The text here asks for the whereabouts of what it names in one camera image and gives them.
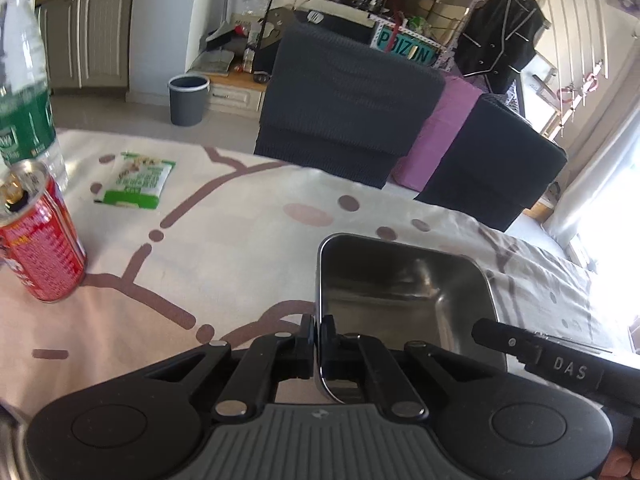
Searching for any rectangular steel tray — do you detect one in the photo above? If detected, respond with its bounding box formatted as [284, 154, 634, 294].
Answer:
[317, 233, 506, 374]

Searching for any right dark grey chair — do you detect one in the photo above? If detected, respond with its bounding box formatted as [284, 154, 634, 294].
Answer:
[416, 93, 567, 232]

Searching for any teal prizon sign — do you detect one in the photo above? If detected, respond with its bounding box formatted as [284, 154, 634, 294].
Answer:
[370, 24, 444, 66]

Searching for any cartoon printed tablecloth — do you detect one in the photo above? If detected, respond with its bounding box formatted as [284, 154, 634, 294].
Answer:
[1, 130, 615, 415]

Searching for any green white snack packet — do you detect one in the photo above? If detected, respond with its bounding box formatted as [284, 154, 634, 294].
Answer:
[94, 152, 176, 210]

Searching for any black vest with white trim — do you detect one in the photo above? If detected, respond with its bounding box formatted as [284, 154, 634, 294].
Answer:
[454, 0, 548, 94]

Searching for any pink cushion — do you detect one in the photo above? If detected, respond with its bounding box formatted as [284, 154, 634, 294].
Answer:
[390, 73, 484, 192]

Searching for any left dark grey chair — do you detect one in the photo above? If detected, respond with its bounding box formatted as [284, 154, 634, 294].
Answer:
[255, 24, 445, 188]

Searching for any grey trash bin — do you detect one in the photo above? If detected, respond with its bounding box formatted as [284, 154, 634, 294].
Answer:
[168, 74, 209, 127]

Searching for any beige window curtain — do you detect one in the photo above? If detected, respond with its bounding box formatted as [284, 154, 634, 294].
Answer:
[541, 104, 640, 271]

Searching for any red milk drink can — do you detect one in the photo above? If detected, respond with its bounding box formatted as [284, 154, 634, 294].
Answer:
[1, 159, 87, 302]

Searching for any clear water bottle green label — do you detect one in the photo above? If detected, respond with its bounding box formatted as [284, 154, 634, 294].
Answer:
[0, 0, 68, 188]

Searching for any dark grey chair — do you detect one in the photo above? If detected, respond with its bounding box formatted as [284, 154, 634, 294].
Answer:
[416, 93, 567, 232]
[255, 24, 445, 188]

